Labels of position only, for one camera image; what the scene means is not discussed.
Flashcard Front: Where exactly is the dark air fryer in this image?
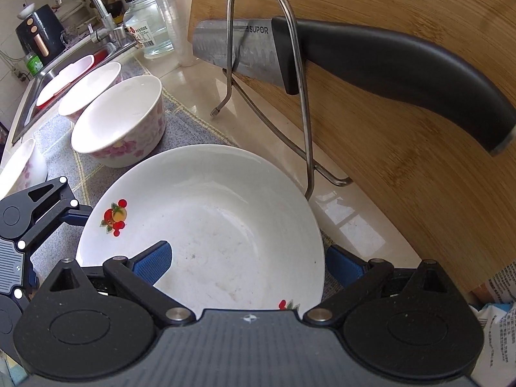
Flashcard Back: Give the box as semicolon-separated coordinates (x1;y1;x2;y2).
16;4;65;57

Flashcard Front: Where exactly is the steel faucet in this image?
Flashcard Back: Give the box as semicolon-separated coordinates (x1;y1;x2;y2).
55;0;125;45

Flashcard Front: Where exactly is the white pink floral bowl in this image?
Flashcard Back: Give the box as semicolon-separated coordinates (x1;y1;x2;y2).
0;138;48;200
57;62;122;124
70;76;167;169

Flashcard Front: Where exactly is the glass jar with green lid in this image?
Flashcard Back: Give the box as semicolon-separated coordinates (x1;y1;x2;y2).
123;0;178;58

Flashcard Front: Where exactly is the grey checked dish mat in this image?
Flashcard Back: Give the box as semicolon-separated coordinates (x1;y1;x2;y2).
30;57;335;287

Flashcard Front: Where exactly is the clipped white orange bag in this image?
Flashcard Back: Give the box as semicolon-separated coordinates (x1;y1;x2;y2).
470;262;516;305

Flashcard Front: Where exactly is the stack of clear plastic cups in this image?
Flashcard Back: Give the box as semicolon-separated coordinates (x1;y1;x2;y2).
143;0;198;67

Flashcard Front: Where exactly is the small green lid container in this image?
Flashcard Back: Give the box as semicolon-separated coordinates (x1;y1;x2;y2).
24;50;44;75

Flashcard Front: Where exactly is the white fruit print plate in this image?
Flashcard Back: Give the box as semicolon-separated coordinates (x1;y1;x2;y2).
76;144;325;323

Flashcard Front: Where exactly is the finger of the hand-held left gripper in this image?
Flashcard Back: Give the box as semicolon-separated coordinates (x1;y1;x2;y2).
16;176;93;248
14;286;37;309

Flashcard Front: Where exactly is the bamboo cutting board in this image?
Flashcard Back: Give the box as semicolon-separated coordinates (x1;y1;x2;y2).
187;0;516;303

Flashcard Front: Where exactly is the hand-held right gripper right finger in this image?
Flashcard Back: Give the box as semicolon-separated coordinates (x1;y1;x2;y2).
303;246;458;327

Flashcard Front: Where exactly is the black handled kitchen knife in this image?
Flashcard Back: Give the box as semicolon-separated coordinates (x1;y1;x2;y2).
191;16;516;157

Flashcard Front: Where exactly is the stainless steel sink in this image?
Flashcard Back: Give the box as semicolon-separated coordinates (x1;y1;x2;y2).
12;36;138;144

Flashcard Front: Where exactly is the white teal food packet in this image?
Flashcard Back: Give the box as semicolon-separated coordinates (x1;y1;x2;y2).
471;302;516;387

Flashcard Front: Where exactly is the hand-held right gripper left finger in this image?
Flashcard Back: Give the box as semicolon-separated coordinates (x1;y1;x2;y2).
48;241;197;329

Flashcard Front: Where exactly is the red plastic basin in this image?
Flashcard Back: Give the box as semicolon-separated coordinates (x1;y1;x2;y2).
35;46;109;107

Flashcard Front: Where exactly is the steel wire rack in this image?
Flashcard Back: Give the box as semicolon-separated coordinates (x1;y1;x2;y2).
210;0;353;202

